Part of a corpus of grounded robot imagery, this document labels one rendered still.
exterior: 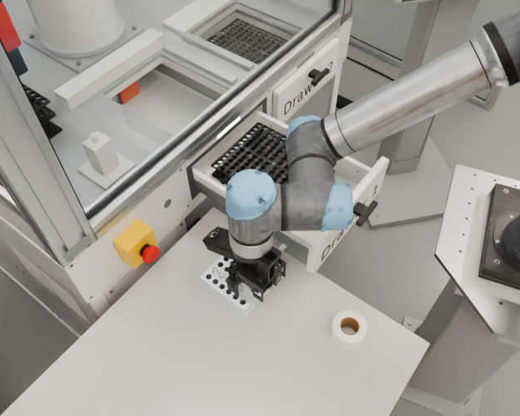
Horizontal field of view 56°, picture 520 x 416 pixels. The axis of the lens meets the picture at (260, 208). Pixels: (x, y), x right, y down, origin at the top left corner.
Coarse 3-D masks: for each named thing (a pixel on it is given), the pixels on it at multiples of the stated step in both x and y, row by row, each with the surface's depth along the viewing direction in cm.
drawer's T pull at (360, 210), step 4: (356, 204) 102; (360, 204) 102; (372, 204) 102; (376, 204) 102; (356, 208) 102; (360, 208) 102; (364, 208) 102; (368, 208) 101; (372, 208) 101; (356, 212) 101; (360, 212) 101; (364, 212) 101; (368, 212) 101; (360, 216) 101; (364, 216) 100; (368, 216) 101; (360, 220) 100; (364, 220) 100; (356, 224) 100; (360, 224) 99
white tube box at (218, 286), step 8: (216, 264) 107; (224, 264) 107; (208, 272) 106; (216, 272) 106; (224, 272) 106; (208, 280) 105; (216, 280) 105; (224, 280) 104; (208, 288) 106; (216, 288) 103; (224, 288) 105; (216, 296) 106; (224, 296) 103; (232, 296) 102; (232, 304) 102; (240, 304) 103; (248, 304) 101; (240, 312) 102; (248, 312) 103
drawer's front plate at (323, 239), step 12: (372, 168) 106; (384, 168) 108; (372, 180) 104; (360, 192) 102; (372, 192) 111; (348, 228) 108; (312, 240) 95; (324, 240) 96; (336, 240) 104; (312, 252) 96; (324, 252) 101; (312, 264) 99
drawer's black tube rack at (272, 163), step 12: (264, 132) 117; (276, 132) 117; (240, 144) 114; (252, 144) 114; (264, 144) 115; (276, 144) 118; (228, 156) 112; (240, 156) 112; (252, 156) 112; (264, 156) 116; (276, 156) 116; (216, 168) 110; (228, 168) 110; (240, 168) 111; (252, 168) 114; (264, 168) 114; (276, 168) 114; (228, 180) 112; (276, 180) 112; (288, 180) 108
